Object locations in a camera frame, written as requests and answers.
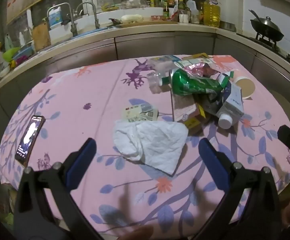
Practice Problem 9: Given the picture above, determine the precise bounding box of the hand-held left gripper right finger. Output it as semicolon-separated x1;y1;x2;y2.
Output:
192;137;282;240

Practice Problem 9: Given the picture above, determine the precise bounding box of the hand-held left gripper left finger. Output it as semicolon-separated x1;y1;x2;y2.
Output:
13;137;103;240

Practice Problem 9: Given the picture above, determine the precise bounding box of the yellow snack packet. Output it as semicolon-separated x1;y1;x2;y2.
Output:
185;104;208;133

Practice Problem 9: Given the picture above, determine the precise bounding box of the white tissue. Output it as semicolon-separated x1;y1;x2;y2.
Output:
113;119;189;176

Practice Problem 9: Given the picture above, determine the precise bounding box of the brown cardboard box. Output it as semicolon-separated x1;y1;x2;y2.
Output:
171;90;198;124

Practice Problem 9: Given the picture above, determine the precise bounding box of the white milk carton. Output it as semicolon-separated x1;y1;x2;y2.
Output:
211;81;245;130

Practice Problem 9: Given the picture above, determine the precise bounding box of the white paper cup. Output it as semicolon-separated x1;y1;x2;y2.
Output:
235;76;256;99

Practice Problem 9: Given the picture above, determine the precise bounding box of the printed paper wrapper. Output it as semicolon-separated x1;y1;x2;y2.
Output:
122;105;159;123

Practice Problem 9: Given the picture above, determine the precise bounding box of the green crushed can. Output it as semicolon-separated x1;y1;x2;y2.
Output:
169;68;226;97

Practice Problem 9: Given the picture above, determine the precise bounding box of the pink foil wrapper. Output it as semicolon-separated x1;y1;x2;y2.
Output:
183;64;219;78

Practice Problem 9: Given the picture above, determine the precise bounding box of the clear plastic bottle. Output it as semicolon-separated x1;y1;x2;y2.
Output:
147;70;171;94

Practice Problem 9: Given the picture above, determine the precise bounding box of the printed carton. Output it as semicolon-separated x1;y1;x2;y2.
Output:
181;53;214;66

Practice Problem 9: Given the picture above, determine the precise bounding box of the blue white tissue pack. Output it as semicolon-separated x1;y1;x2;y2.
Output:
148;55;183;72

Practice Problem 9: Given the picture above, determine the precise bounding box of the pink floral tablecloth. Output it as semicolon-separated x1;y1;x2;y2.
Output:
0;54;290;235

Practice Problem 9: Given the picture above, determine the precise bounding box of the black smartphone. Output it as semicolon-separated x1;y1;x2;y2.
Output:
15;115;46;167

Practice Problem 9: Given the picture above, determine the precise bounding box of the gas stove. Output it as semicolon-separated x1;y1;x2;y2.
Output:
237;31;290;68

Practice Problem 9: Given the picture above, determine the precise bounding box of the black wok with lid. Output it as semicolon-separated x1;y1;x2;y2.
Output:
249;9;284;42

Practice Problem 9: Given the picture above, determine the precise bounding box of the blue plastic basin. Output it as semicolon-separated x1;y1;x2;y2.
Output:
13;46;34;60

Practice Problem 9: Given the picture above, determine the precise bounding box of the green plastic item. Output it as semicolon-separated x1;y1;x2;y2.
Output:
3;47;21;62

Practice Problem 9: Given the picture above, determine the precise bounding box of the upright wooden cutting board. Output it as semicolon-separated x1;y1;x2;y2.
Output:
33;21;51;52

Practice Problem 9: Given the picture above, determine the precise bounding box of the steel kitchen counter cabinet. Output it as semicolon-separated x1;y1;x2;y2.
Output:
0;21;290;130

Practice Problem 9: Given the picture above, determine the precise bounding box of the steel faucet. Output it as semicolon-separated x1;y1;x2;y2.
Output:
76;2;100;29
48;2;78;37

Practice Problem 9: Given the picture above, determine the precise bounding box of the blue white detergent container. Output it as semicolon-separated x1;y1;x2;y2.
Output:
49;6;62;29

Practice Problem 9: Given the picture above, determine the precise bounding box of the large cooking oil bottle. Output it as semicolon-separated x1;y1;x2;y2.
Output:
203;0;221;28

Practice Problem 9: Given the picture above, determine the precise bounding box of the flat wooden cutting board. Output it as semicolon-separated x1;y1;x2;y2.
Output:
107;19;178;28

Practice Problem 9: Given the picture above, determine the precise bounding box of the white radish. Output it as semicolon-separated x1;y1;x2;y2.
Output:
121;14;144;22

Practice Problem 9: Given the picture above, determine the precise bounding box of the white plastic jug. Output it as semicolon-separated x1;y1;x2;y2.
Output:
186;0;199;22

